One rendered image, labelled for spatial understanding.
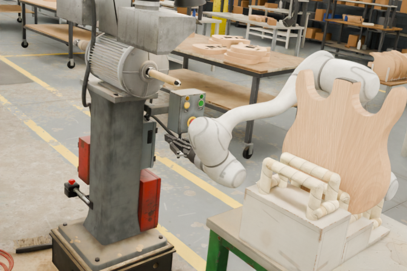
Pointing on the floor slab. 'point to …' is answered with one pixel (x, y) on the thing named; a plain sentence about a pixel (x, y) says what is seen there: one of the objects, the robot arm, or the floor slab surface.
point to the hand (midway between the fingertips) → (171, 139)
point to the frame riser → (59, 254)
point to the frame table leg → (216, 254)
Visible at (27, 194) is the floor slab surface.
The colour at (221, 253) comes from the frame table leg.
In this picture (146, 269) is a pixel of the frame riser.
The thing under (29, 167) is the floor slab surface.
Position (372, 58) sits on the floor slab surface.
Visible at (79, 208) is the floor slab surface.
